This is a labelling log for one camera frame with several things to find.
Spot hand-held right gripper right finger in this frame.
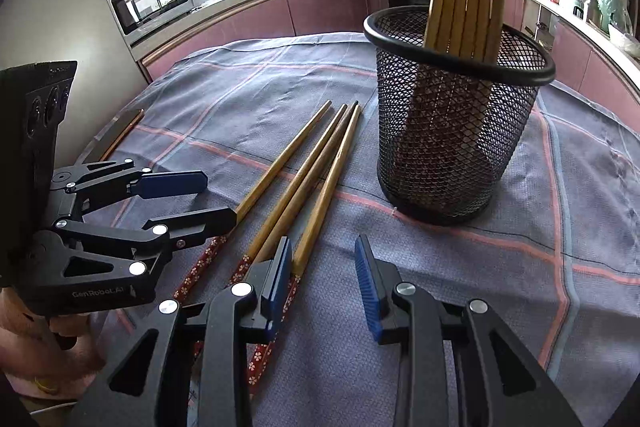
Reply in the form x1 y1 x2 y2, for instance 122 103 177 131
354 234 591 427

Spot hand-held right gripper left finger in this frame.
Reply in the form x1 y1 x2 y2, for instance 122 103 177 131
67 237 293 427

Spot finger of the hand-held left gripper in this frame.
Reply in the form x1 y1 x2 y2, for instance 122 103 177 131
50 162 208 214
52 207 238 264

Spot bamboo chopstick red floral end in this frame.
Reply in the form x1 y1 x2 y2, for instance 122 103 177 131
227 103 349 288
245 102 362 403
171 100 333 308

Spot black mesh utensil holder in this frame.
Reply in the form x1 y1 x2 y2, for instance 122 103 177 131
363 5 557 225

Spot person's left hand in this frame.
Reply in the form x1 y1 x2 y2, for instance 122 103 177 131
0 289 108 398

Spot grey plaid tablecloth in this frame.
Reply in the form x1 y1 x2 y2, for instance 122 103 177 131
85 32 640 427

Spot pink kitchen base cabinets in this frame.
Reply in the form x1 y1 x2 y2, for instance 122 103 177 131
502 0 640 108
140 0 391 82

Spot mint green appliance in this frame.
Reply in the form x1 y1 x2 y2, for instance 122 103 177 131
592 0 628 32

